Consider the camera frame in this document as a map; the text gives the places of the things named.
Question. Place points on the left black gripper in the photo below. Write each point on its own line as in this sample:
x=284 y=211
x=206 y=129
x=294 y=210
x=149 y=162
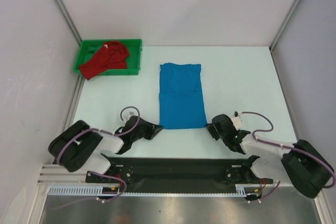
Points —
x=152 y=130

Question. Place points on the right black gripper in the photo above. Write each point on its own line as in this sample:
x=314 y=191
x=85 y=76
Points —
x=211 y=129

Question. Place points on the blue polo shirt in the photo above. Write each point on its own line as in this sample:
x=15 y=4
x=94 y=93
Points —
x=181 y=97

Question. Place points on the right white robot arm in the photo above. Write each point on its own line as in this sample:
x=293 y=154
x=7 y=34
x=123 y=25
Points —
x=299 y=163

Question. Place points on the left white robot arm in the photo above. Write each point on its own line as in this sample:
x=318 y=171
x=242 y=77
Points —
x=81 y=146

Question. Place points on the red t shirt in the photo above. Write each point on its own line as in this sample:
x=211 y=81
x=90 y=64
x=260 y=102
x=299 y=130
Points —
x=111 y=55

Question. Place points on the green plastic bin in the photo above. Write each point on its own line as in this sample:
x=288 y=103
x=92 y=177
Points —
x=89 y=47

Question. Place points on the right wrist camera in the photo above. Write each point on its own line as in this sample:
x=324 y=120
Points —
x=237 y=121

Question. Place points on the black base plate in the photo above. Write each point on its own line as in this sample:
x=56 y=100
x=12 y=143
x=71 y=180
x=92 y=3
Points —
x=180 y=176

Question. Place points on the right white cable duct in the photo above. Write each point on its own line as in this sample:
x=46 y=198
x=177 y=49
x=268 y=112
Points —
x=257 y=191

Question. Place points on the white cable duct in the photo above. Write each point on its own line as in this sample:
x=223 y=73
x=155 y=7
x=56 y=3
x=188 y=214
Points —
x=77 y=190
x=257 y=191

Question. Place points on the left white cable duct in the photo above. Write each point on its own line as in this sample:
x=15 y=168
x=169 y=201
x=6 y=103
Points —
x=77 y=190

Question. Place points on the front aluminium rail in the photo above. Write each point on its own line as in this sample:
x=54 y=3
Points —
x=52 y=174

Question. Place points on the right aluminium frame post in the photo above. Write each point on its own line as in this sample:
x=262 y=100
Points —
x=284 y=25

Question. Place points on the aluminium frame post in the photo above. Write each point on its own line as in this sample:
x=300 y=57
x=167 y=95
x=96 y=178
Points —
x=68 y=20
x=284 y=25

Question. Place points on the left aluminium frame post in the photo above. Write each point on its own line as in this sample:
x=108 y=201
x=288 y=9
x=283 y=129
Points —
x=68 y=20

